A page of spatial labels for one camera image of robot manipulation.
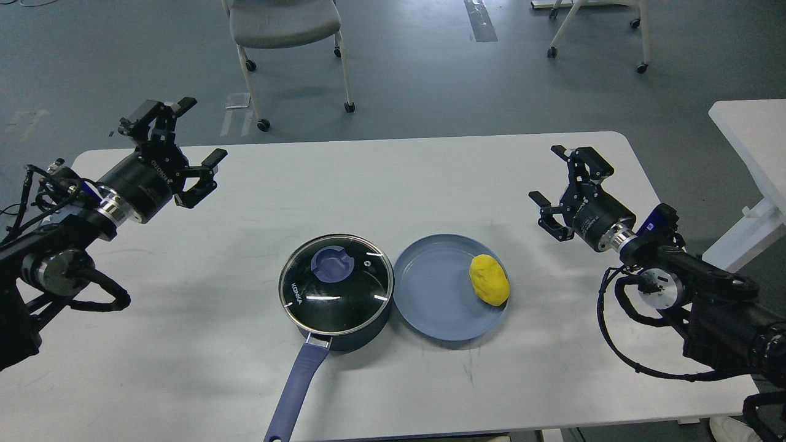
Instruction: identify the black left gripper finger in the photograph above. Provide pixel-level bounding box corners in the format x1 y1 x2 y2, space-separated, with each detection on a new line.
118 97 197 144
174 149 228 209

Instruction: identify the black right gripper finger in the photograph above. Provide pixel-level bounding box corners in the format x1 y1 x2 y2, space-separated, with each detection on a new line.
551 145 615 185
528 191 574 242

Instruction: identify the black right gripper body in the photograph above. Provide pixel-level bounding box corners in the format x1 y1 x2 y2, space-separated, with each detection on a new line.
556 180 636 252

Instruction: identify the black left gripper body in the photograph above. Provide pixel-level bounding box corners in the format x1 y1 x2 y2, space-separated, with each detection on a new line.
98 124 189 224

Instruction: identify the glass lid with blue knob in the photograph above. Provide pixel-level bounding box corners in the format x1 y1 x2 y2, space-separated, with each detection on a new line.
278 234 395 336

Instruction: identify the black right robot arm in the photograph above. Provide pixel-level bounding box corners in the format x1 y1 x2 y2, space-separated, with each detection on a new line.
529 145 785 441

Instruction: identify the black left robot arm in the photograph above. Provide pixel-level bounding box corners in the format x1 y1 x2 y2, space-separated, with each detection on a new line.
1 97 227 369

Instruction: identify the grey chair with white legs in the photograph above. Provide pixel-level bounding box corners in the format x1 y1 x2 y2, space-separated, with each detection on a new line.
221 1 356 133

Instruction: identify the blue round plate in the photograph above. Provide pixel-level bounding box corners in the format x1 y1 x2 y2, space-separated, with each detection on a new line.
394 234 507 341

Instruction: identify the white wheeled chair base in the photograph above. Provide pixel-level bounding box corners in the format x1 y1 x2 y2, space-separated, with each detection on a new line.
528 1 652 75

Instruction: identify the white side table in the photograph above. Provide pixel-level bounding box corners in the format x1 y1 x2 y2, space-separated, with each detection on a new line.
701 99 786 274

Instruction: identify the white shoe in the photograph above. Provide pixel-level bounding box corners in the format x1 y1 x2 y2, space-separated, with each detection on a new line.
709 417 763 442

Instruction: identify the dark pot with blue handle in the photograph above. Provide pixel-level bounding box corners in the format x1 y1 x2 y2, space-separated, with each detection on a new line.
264 234 395 441

